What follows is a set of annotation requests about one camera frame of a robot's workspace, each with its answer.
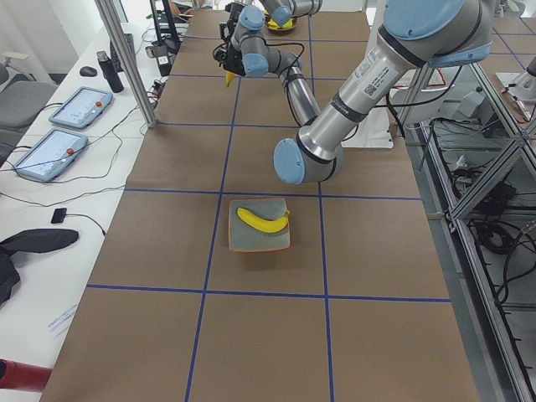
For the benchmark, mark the yellow banana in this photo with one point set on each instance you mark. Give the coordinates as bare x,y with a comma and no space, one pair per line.
261,224
229,78

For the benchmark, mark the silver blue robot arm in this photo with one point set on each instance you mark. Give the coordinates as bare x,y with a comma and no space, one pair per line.
411,35
274,15

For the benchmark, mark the brown woven basket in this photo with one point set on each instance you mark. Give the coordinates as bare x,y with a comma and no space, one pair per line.
276,28

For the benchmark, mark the square blue ceramic plate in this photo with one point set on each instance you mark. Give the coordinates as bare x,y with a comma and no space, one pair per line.
243,238

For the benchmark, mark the black tripod stand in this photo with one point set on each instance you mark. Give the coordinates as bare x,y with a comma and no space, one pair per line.
166,32

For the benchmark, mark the black water bottle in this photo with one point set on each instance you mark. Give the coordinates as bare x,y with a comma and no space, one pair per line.
109,72

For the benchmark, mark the black computer mouse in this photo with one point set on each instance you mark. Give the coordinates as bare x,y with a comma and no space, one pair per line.
88,71

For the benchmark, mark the upper blue teach pendant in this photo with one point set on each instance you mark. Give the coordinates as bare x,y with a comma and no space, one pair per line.
82,108

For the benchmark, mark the blue teach pendant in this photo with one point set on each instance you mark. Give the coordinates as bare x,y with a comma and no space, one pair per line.
82,108
51,155

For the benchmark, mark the lower blue teach pendant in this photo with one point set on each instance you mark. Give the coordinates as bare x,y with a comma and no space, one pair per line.
51,155

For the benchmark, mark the grey office chair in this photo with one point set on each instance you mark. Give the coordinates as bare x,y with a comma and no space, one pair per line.
21,103

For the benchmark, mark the small black box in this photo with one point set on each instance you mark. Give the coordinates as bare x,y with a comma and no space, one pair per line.
58,216

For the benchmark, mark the black cloth bag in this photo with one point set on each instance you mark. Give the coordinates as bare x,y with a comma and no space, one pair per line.
34,241

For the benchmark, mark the red cylinder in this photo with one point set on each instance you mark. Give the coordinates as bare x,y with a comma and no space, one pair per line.
23,376

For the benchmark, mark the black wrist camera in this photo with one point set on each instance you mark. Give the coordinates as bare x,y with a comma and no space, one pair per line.
220,54

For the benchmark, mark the aluminium frame post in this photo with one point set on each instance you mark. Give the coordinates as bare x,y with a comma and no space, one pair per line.
114,29

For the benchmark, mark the white camera mast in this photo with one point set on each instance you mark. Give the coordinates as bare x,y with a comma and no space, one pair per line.
373,131

